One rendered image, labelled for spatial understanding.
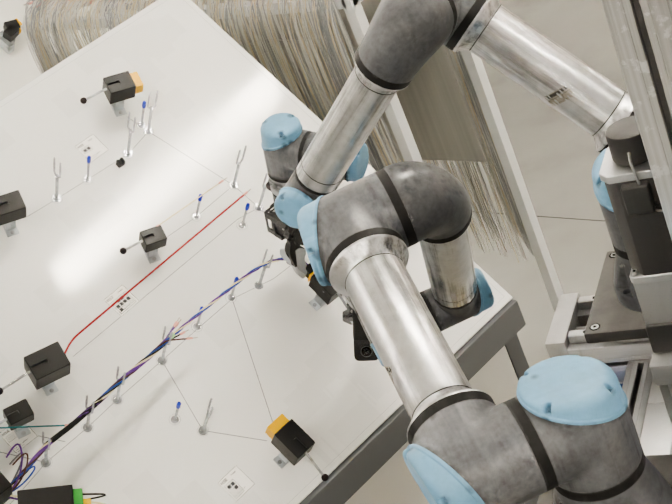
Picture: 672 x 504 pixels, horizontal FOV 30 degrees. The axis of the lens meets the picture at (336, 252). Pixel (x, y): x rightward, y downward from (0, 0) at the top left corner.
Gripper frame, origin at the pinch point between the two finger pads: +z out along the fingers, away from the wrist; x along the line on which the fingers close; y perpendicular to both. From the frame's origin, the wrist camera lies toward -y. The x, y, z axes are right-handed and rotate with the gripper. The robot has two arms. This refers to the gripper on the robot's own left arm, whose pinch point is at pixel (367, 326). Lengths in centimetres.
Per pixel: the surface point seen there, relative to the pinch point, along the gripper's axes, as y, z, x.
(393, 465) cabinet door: -25.1, 14.7, -5.1
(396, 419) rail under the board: -17.2, 5.3, -5.7
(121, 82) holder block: 50, -2, 51
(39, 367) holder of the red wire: -12, -21, 57
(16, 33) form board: 169, 234, 154
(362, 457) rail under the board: -24.8, 2.4, 0.7
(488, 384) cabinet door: -6.8, 26.5, -24.9
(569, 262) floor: 59, 179, -63
